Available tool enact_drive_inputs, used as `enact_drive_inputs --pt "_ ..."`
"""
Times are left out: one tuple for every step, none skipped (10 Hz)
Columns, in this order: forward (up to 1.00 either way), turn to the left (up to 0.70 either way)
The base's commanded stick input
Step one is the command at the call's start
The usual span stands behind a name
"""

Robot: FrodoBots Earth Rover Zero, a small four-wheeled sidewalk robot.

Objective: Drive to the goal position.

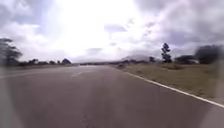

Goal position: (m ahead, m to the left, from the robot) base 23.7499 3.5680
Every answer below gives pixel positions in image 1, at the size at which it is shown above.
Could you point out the distant hill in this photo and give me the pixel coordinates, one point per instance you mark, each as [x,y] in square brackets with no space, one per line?
[136,57]

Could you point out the row of distant bushes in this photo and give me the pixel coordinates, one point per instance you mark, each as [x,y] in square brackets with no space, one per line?
[133,61]

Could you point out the clump of dark bushes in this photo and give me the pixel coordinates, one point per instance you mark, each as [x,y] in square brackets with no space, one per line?
[208,55]

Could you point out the row of distant trees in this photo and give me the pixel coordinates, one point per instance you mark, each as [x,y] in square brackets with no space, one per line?
[43,62]

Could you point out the broad dark tree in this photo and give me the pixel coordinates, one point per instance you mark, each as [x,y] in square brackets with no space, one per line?
[8,55]

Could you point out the tall dark tree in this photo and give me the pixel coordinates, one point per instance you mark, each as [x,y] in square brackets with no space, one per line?
[166,53]

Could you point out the dry grass strip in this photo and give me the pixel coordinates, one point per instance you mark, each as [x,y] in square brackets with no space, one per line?
[33,66]

